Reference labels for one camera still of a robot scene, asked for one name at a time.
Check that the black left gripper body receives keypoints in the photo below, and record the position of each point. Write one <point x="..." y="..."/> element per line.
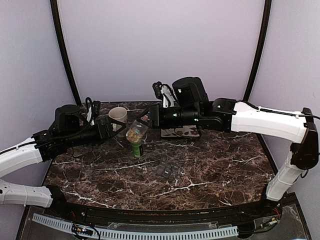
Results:
<point x="103" y="136"/>

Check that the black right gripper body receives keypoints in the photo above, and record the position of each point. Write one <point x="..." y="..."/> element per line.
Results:
<point x="159" y="120"/>

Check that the clear pill bottle green label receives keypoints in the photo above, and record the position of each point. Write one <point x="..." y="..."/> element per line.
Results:
<point x="134" y="135"/>

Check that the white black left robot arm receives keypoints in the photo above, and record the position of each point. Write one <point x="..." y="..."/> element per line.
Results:
<point x="69" y="129"/>

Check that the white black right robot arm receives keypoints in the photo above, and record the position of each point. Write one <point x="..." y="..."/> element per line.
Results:
<point x="193" y="108"/>

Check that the white floral ceramic mug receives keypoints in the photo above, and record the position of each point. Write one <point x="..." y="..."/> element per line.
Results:
<point x="119" y="112"/>

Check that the square floral ceramic plate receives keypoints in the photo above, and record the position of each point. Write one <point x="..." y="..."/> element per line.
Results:
<point x="188" y="131"/>

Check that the white slotted cable duct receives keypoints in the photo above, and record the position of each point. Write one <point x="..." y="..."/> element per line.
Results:
<point x="128" y="231"/>

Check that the black left frame post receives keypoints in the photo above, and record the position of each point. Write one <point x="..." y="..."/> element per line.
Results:
<point x="54" y="6"/>

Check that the black frame post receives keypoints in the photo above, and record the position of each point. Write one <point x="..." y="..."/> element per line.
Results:
<point x="54" y="6"/>
<point x="259" y="49"/>

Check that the black right frame post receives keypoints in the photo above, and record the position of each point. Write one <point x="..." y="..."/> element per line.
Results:
<point x="259" y="49"/>

